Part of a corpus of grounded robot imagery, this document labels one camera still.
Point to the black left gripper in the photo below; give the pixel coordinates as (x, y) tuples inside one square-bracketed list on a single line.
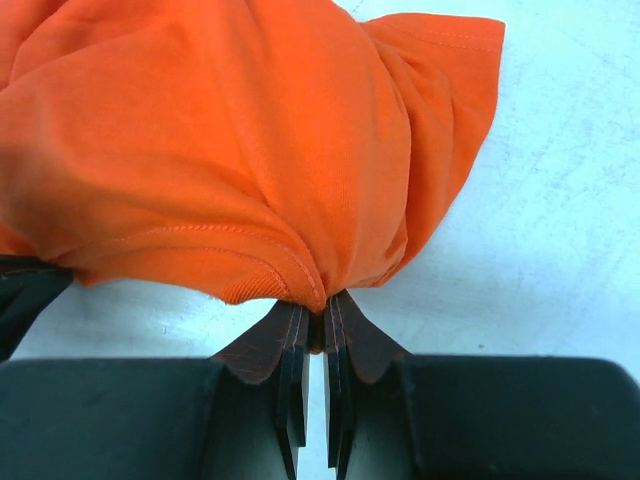
[(28, 286)]

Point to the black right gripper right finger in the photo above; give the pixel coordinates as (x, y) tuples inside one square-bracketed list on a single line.
[(392, 414)]

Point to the orange t-shirt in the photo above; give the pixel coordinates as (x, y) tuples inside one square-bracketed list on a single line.
[(246, 149)]

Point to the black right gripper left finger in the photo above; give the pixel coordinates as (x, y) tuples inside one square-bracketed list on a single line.
[(237, 415)]

